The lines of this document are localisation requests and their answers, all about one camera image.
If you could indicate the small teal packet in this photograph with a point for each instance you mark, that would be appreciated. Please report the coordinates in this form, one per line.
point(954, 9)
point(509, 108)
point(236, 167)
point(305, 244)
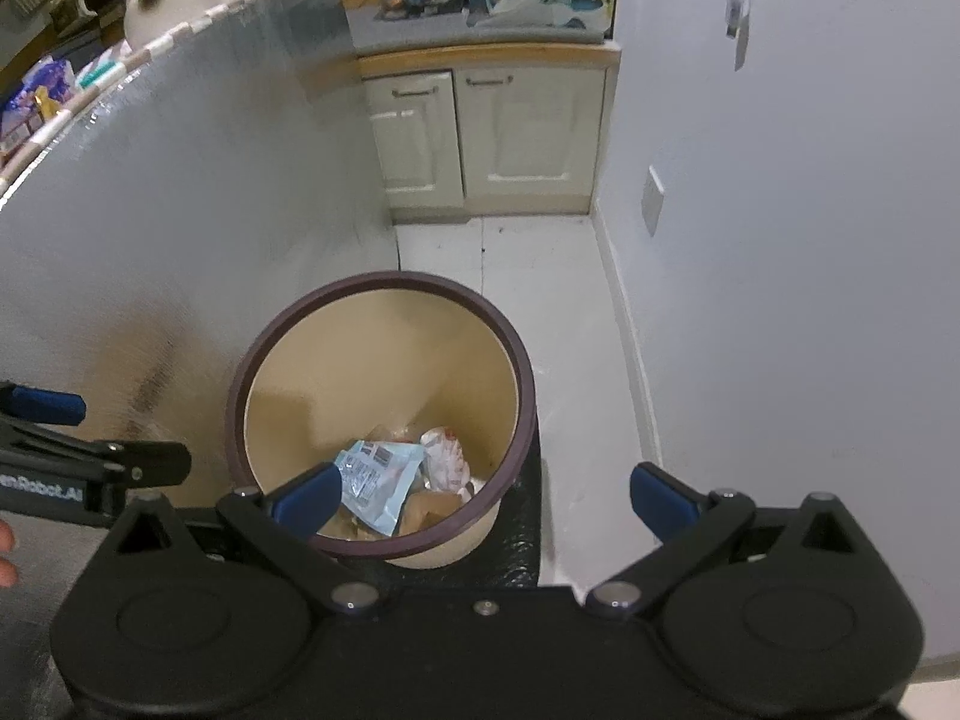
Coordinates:
point(101, 73)

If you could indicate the brown white checkered tablecloth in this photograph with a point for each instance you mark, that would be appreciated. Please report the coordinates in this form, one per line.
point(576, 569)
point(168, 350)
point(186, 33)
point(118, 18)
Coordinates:
point(146, 54)

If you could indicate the white pink wrapper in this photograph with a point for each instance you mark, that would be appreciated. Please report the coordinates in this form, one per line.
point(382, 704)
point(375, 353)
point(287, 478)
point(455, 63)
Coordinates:
point(444, 457)

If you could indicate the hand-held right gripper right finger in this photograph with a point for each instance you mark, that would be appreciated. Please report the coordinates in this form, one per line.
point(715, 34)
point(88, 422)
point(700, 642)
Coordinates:
point(661, 502)

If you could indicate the white wall switch plate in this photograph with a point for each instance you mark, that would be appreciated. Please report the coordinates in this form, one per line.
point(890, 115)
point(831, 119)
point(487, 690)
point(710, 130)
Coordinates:
point(653, 199)

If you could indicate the light blue packet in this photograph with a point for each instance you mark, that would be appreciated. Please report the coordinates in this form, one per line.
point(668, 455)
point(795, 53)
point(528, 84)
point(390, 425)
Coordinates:
point(382, 480)

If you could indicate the cream floor cabinet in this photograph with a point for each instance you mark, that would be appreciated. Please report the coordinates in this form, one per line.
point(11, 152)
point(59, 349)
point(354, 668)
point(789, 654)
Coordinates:
point(525, 127)

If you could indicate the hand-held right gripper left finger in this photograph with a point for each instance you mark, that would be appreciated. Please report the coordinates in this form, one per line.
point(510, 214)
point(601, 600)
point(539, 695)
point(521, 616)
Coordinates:
point(307, 501)

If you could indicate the purple snack packet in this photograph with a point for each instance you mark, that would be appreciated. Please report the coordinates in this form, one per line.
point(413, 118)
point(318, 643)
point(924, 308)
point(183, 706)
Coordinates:
point(37, 94)

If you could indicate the beige bin with brown rim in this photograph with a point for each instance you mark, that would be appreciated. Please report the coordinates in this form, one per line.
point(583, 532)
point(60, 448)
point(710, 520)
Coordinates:
point(375, 360)

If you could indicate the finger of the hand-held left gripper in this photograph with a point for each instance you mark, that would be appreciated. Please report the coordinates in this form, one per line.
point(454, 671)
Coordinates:
point(157, 463)
point(52, 408)

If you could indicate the person's left hand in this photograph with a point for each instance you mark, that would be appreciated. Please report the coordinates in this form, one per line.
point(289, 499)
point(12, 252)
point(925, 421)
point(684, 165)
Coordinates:
point(6, 540)

